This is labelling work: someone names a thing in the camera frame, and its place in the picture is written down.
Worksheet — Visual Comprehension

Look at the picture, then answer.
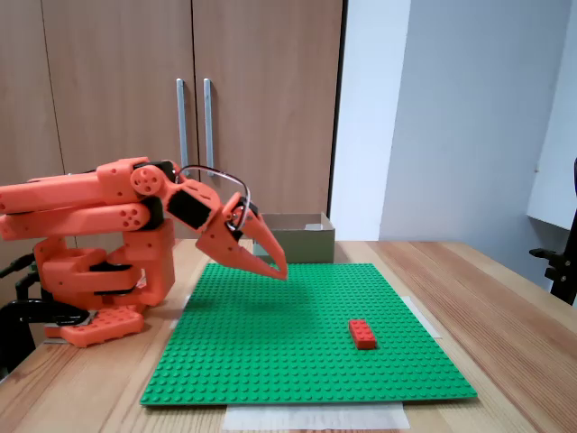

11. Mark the metal cabinet handle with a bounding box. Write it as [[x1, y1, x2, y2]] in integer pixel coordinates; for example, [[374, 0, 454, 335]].
[[202, 77, 217, 179], [175, 77, 192, 171]]

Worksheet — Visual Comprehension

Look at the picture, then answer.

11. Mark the green lego baseplate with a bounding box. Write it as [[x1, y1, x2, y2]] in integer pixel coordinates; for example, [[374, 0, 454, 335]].
[[139, 262, 480, 409]]

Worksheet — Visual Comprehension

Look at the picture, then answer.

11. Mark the narrow masking tape strip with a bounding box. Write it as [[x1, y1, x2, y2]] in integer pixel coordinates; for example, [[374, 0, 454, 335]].
[[169, 293, 195, 332]]

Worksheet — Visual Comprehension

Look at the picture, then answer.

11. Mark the wooden cabinet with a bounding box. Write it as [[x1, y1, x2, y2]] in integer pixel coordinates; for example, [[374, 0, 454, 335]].
[[0, 0, 350, 276]]

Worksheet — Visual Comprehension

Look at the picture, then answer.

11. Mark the open cardboard box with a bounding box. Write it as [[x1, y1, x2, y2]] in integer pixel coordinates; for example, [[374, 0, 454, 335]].
[[252, 211, 337, 266]]

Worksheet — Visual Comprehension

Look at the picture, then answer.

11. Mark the black camera stand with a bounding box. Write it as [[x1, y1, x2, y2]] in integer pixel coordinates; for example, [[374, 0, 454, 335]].
[[528, 156, 577, 309]]

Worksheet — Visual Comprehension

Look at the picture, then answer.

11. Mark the short masking tape strip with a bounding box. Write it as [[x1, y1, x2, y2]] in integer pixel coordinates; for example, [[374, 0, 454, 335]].
[[404, 294, 444, 341]]

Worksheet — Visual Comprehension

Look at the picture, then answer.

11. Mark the red lego block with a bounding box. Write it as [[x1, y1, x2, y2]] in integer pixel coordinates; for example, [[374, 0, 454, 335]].
[[347, 318, 380, 352]]

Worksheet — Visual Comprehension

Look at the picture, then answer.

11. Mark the long masking tape strip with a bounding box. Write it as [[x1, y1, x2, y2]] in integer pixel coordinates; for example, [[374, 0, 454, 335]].
[[223, 401, 412, 432]]

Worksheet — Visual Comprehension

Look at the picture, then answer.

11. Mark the black table clamp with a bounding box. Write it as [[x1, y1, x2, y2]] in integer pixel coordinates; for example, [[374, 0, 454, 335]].
[[0, 269, 94, 328]]

